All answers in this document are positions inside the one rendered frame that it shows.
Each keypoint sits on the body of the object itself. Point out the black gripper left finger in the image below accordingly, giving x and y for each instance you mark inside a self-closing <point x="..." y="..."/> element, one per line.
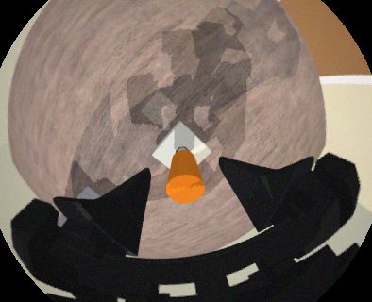
<point x="119" y="214"/>

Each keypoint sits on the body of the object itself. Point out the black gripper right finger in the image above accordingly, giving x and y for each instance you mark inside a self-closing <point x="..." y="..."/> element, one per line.
<point x="260" y="190"/>

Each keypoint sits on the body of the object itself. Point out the orange cylinder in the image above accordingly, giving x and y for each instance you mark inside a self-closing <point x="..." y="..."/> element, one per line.
<point x="184" y="180"/>

